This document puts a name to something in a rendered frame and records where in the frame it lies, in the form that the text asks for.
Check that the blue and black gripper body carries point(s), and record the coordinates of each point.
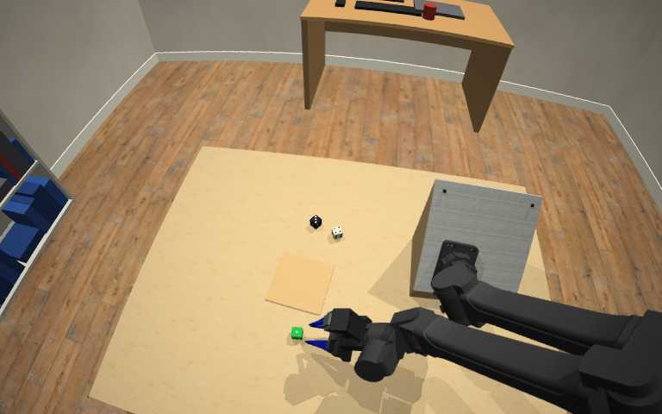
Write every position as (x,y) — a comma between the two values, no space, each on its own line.
(332,347)

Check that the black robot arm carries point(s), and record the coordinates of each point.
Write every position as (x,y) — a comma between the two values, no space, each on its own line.
(632,383)

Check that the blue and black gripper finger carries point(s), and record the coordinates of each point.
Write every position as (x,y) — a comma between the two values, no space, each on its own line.
(321,343)
(317,324)

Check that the tan flat mat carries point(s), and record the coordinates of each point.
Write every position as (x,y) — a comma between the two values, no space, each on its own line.
(300,283)

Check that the green die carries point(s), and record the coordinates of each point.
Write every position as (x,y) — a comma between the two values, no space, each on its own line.
(297,333)

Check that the white die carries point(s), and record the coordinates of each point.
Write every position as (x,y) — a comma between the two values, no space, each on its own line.
(337,232)

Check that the black die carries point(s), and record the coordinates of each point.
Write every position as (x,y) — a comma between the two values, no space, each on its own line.
(315,221)

